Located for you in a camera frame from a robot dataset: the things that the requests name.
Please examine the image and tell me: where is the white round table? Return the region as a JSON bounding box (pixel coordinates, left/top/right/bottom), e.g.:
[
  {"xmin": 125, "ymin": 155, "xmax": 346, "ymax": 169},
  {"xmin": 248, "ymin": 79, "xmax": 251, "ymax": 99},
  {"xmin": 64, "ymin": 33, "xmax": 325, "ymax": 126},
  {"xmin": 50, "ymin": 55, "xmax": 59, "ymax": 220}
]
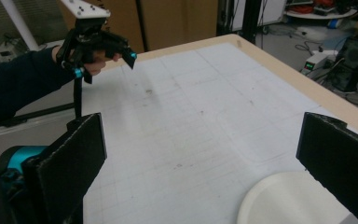
[{"xmin": 283, "ymin": 7, "xmax": 358, "ymax": 21}]

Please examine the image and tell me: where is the black frame base bar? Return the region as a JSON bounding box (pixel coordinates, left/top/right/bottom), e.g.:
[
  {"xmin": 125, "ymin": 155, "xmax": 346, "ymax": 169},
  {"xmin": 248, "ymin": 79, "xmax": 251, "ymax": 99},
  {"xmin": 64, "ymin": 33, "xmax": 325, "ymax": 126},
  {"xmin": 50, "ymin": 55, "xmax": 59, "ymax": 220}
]
[{"xmin": 0, "ymin": 102, "xmax": 76, "ymax": 129}]

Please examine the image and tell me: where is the white hook rack stand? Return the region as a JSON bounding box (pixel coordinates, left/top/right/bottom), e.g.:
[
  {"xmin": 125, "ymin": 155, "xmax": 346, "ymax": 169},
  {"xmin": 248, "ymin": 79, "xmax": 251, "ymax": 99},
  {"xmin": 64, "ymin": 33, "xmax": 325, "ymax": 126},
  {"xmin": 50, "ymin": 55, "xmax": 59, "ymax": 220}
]
[{"xmin": 236, "ymin": 171, "xmax": 352, "ymax": 224}]

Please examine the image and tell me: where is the large black computer tower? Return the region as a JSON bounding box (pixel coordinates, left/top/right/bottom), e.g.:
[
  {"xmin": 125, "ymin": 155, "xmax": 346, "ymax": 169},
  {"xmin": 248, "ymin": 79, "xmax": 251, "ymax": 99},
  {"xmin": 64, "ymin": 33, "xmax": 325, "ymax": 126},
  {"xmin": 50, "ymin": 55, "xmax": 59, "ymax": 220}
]
[{"xmin": 335, "ymin": 36, "xmax": 358, "ymax": 91}]

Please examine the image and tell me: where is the black frame upright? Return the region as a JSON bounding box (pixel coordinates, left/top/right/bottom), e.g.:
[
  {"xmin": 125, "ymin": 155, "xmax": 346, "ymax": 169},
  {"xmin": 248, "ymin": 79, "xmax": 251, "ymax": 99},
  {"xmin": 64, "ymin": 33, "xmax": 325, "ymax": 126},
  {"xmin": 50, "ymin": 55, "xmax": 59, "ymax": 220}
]
[{"xmin": 217, "ymin": 0, "xmax": 265, "ymax": 45}]

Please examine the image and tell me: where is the white device with green display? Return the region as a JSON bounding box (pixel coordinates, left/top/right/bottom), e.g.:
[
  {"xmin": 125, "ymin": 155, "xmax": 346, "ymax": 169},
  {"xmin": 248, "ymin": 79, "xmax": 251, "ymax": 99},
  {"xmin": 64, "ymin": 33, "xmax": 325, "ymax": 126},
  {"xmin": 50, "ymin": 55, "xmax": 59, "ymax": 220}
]
[{"xmin": 302, "ymin": 50, "xmax": 337, "ymax": 75}]

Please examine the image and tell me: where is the brown cardboard panel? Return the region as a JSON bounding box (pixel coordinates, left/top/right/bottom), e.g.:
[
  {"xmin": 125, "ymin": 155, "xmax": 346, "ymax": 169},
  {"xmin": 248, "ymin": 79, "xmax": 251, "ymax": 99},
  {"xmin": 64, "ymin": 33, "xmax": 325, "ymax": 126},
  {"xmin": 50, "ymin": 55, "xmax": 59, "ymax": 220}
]
[{"xmin": 57, "ymin": 0, "xmax": 218, "ymax": 54}]

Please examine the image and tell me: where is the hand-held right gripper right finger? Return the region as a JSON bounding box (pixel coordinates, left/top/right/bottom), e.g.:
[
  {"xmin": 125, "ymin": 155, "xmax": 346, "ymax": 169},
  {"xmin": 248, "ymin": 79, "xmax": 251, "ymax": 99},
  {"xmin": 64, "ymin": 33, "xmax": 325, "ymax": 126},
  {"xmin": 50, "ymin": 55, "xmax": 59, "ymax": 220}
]
[{"xmin": 296, "ymin": 111, "xmax": 358, "ymax": 224}]

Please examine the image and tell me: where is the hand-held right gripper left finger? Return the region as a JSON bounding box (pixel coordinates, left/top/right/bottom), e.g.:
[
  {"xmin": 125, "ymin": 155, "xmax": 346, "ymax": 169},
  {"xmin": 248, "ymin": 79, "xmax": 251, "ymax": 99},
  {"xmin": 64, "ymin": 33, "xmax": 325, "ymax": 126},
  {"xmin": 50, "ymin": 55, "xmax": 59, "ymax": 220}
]
[{"xmin": 21, "ymin": 112, "xmax": 108, "ymax": 224}]

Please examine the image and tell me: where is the white grid mat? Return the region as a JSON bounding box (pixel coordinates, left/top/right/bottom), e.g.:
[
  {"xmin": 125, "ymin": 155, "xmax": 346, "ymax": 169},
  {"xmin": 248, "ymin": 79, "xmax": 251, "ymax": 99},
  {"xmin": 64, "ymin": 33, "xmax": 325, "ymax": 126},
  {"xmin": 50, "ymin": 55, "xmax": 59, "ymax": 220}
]
[{"xmin": 80, "ymin": 41, "xmax": 352, "ymax": 224}]

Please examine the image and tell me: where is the white pole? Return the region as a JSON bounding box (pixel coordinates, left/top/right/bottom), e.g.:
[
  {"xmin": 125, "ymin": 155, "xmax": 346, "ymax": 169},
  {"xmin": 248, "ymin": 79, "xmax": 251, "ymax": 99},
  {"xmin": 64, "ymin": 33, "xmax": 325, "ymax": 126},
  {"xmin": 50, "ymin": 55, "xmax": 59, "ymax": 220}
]
[{"xmin": 0, "ymin": 0, "xmax": 41, "ymax": 52}]

